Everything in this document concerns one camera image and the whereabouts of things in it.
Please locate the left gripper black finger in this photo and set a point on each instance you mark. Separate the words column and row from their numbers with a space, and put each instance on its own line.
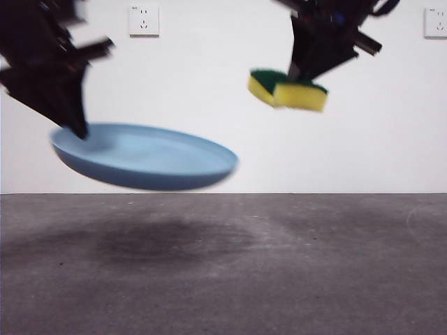
column 59, row 94

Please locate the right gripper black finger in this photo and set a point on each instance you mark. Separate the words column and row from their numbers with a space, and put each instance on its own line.
column 302, row 45
column 328, row 52

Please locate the yellow sponge with green pad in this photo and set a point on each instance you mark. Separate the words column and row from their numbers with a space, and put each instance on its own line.
column 300, row 97

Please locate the blue round plate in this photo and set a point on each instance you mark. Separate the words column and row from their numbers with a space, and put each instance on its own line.
column 157, row 157

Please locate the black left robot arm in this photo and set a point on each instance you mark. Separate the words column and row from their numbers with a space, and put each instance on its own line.
column 31, row 35

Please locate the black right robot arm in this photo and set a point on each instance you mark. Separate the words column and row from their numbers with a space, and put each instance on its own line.
column 335, row 14

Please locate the white wall socket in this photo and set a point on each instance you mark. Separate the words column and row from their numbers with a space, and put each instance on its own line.
column 436, row 22
column 144, row 21

